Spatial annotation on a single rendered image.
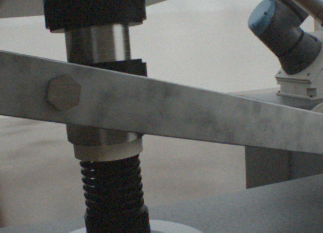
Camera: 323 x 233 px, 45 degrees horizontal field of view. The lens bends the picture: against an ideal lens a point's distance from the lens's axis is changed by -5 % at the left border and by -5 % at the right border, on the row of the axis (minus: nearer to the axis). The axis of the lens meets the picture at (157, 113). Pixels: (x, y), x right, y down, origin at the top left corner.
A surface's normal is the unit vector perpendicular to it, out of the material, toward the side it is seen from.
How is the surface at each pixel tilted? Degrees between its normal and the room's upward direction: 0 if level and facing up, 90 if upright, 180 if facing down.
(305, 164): 90
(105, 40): 90
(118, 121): 90
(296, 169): 90
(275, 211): 0
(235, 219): 0
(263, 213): 0
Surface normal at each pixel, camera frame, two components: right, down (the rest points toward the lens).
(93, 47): -0.01, 0.15
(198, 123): 0.46, 0.10
